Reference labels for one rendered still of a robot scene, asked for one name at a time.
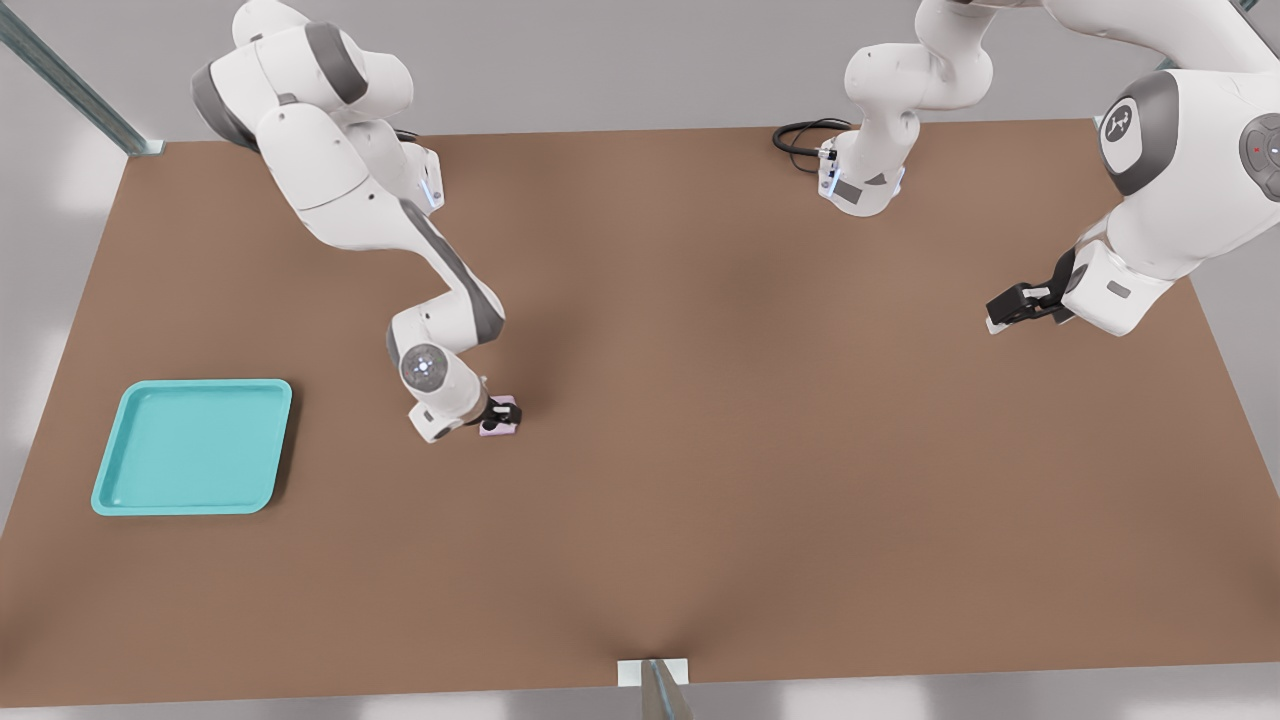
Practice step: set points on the pale lilac phone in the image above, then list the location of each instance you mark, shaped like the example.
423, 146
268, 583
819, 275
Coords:
499, 429

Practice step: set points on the pale blue-green tray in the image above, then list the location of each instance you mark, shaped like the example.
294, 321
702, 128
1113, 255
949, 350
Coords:
192, 446

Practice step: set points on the silver frame post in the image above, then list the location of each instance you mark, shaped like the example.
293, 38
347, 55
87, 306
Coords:
70, 85
1245, 5
658, 690

